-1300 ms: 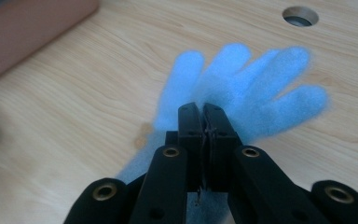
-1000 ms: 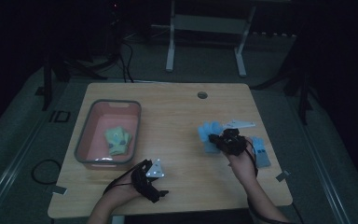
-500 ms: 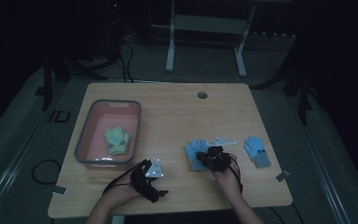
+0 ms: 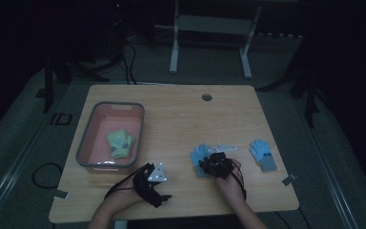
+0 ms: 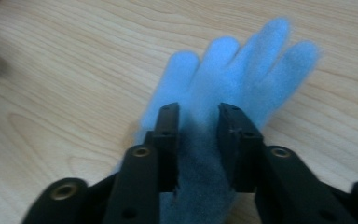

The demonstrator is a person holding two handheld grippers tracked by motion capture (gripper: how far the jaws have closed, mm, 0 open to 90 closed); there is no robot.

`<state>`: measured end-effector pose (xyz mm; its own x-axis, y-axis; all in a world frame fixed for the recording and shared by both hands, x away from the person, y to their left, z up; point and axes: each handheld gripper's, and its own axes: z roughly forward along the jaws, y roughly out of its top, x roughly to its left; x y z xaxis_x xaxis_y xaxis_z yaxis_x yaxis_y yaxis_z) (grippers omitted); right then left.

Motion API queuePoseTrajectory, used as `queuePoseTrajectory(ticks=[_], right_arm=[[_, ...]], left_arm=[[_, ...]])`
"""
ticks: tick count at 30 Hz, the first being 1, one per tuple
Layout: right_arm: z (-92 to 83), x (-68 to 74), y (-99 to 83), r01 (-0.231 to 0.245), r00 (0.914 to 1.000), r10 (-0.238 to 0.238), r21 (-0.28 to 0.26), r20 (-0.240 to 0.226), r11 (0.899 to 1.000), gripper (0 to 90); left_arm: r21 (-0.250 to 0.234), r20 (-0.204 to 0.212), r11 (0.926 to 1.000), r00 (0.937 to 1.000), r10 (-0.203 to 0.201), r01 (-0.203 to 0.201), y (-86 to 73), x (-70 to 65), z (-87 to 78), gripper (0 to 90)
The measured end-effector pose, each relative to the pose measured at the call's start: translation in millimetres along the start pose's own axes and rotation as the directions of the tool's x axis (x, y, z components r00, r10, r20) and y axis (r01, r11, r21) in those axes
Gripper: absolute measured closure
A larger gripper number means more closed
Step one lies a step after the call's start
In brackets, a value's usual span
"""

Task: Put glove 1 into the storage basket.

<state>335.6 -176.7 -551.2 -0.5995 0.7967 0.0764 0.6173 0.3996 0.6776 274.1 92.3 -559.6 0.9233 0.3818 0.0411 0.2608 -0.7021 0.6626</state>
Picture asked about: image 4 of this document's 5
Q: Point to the black rectangular floor bracket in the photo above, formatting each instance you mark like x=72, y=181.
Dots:
x=57, y=119

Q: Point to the person's left hand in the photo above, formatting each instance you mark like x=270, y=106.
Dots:
x=124, y=194

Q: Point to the black tripod stand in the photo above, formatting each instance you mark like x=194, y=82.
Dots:
x=309, y=98
x=48, y=86

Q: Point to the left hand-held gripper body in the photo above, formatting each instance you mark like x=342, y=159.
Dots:
x=146, y=187

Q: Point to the grey tape piece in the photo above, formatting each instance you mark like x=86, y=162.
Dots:
x=57, y=194
x=289, y=180

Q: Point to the light green fuzzy glove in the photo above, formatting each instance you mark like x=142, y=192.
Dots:
x=129, y=152

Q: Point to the pink bin with grey rim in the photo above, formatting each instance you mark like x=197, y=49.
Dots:
x=101, y=127

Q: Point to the green sock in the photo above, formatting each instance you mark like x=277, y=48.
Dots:
x=114, y=140

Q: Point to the white metal stand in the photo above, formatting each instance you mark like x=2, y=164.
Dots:
x=214, y=25

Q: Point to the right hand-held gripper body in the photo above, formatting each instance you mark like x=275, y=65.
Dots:
x=217, y=165

